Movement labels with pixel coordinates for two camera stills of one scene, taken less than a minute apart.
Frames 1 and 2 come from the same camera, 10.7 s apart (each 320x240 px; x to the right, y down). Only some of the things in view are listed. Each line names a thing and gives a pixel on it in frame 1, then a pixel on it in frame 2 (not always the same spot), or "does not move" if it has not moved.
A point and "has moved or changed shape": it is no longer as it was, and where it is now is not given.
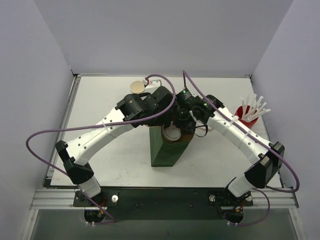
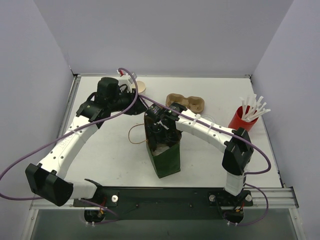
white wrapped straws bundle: (252, 109) does not move
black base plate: (164, 203) does not move
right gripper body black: (186, 124) to (160, 133)
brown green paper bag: (164, 153) has moved or changed shape
